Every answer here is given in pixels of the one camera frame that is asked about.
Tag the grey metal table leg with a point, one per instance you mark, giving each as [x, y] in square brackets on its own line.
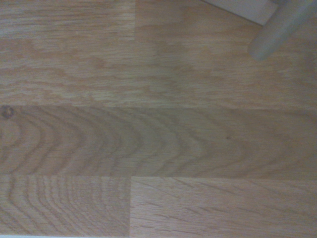
[272, 32]

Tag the white baseboard panel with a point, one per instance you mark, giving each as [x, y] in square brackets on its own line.
[244, 8]

